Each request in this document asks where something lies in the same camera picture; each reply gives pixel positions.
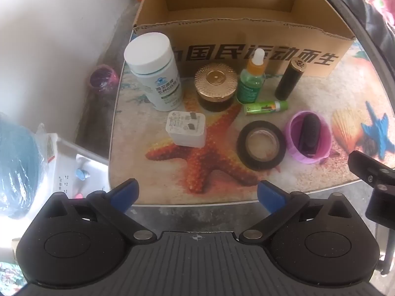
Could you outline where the black gold lipstick tube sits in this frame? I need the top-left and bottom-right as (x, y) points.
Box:
(275, 57), (307, 101)

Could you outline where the green glue stick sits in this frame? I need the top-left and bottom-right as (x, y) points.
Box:
(243, 100), (289, 116)

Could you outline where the gold lid cream jar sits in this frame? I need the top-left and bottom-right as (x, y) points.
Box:
(194, 63), (238, 112)

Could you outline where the black tape roll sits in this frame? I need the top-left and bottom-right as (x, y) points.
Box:
(236, 120), (287, 171)

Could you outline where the green dropper bottle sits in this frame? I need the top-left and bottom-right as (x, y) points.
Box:
(236, 48), (265, 104)

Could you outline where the blue water jug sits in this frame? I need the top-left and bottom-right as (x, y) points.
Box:
(1, 117), (42, 219)

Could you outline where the black key fob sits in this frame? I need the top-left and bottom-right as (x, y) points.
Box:
(298, 114), (321, 158)

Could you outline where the white supplement bottle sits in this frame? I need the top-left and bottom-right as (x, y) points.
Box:
(124, 32), (183, 111)

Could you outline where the white power strip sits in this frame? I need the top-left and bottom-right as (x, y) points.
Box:
(47, 133), (110, 199)

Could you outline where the purple cup on floor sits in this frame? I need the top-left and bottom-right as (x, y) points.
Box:
(88, 64), (119, 93)

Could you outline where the brown cardboard box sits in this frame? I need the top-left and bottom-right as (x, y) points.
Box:
(133, 0), (355, 77)

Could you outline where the white power adapter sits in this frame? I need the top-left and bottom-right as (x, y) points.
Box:
(165, 111), (206, 148)

